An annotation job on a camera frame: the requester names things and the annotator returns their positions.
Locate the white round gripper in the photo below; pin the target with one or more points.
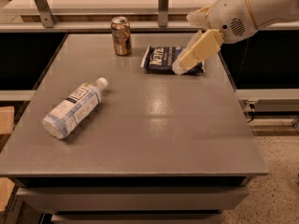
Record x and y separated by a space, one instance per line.
231 15

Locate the orange soda can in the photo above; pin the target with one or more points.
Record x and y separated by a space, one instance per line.
121 35

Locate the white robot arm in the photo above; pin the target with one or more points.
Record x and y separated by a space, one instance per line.
268 12

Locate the blue chip bag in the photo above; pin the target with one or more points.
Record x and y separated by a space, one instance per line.
159 59

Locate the clear plastic water bottle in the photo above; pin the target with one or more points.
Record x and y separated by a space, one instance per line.
63 119

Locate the cardboard box at left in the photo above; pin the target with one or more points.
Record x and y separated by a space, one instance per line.
6 119

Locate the grey table drawer front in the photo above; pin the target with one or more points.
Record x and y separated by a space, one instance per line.
133 198

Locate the middle metal shelf bracket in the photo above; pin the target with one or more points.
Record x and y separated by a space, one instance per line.
163 13

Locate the metal shelf bracket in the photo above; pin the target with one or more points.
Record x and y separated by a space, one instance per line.
45 14
163 13

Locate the left metal shelf bracket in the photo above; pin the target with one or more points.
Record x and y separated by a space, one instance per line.
45 14

